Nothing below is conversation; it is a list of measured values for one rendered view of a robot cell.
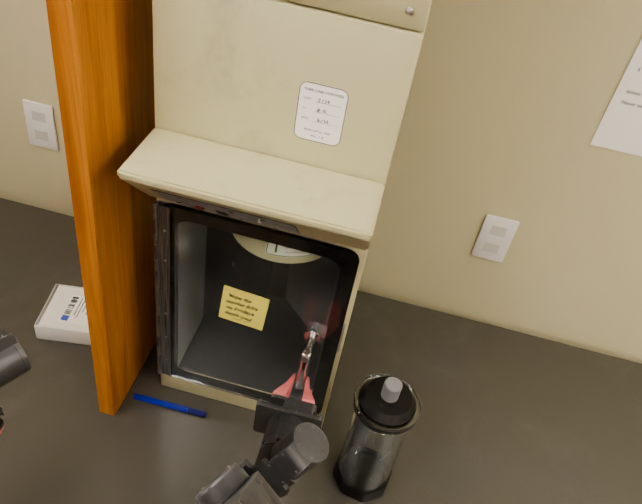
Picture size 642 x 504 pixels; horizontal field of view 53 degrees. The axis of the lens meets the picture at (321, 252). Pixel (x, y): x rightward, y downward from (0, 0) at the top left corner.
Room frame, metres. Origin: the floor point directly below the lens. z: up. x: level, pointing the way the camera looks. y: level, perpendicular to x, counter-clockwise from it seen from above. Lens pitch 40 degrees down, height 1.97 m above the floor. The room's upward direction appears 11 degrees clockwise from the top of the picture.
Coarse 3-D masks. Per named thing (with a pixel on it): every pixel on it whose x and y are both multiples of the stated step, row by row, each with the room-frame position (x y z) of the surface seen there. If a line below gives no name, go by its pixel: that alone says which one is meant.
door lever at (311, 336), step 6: (306, 336) 0.70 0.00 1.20; (312, 336) 0.69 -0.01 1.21; (318, 336) 0.70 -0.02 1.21; (306, 342) 0.68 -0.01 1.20; (312, 342) 0.68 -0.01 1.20; (306, 348) 0.67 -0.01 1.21; (306, 354) 0.65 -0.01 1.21; (300, 360) 0.65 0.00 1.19; (306, 360) 0.65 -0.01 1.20; (300, 366) 0.65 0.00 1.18; (306, 366) 0.65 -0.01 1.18; (300, 372) 0.65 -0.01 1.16; (306, 372) 0.65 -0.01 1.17; (300, 378) 0.65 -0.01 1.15; (300, 384) 0.65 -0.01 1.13
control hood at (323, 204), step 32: (128, 160) 0.64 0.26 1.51; (160, 160) 0.66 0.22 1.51; (192, 160) 0.67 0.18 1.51; (224, 160) 0.69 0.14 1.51; (256, 160) 0.70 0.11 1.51; (288, 160) 0.71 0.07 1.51; (192, 192) 0.61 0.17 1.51; (224, 192) 0.62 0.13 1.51; (256, 192) 0.63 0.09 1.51; (288, 192) 0.64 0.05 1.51; (320, 192) 0.66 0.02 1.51; (352, 192) 0.67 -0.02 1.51; (320, 224) 0.60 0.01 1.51; (352, 224) 0.61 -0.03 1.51
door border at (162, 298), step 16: (160, 208) 0.72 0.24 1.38; (192, 208) 0.73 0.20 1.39; (160, 224) 0.72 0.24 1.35; (160, 240) 0.72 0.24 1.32; (160, 256) 0.72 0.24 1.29; (160, 272) 0.72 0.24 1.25; (160, 288) 0.72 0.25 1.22; (160, 304) 0.72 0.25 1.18; (160, 320) 0.72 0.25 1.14; (160, 336) 0.72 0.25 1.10
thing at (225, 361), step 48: (192, 240) 0.72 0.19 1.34; (240, 240) 0.71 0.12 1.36; (288, 240) 0.70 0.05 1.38; (192, 288) 0.72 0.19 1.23; (240, 288) 0.71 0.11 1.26; (288, 288) 0.70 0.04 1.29; (336, 288) 0.70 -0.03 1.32; (192, 336) 0.72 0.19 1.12; (240, 336) 0.71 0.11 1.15; (288, 336) 0.70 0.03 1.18; (336, 336) 0.70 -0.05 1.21; (240, 384) 0.71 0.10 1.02
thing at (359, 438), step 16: (416, 400) 0.64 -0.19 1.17; (352, 416) 0.63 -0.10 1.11; (368, 416) 0.59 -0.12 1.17; (416, 416) 0.61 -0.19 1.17; (352, 432) 0.61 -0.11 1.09; (368, 432) 0.59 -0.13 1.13; (352, 448) 0.60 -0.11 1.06; (368, 448) 0.58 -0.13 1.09; (384, 448) 0.58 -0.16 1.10; (400, 448) 0.61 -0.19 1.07; (352, 464) 0.59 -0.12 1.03; (368, 464) 0.58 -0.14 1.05; (384, 464) 0.59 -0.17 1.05; (352, 480) 0.59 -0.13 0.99; (368, 480) 0.58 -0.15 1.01; (384, 480) 0.60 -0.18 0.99
